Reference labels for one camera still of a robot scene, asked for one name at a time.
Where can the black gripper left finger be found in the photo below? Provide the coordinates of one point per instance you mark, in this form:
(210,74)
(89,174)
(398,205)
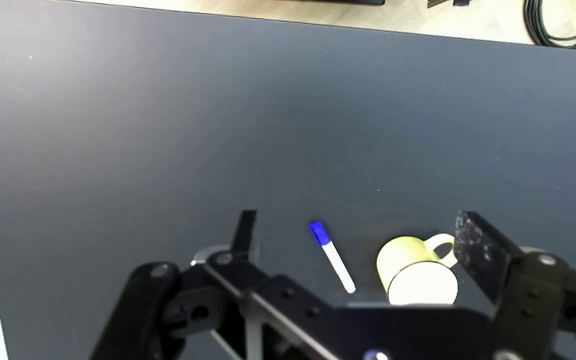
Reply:
(169,300)

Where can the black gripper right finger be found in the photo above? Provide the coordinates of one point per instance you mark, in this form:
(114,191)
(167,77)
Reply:
(535,293)

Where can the white marker with blue cap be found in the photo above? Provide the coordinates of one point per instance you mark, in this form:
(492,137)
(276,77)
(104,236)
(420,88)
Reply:
(332,260)

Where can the yellow enamel mug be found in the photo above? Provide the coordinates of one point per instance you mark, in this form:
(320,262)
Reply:
(417,278)

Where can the black flat device base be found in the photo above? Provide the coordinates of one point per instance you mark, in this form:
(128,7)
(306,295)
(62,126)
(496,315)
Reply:
(341,3)

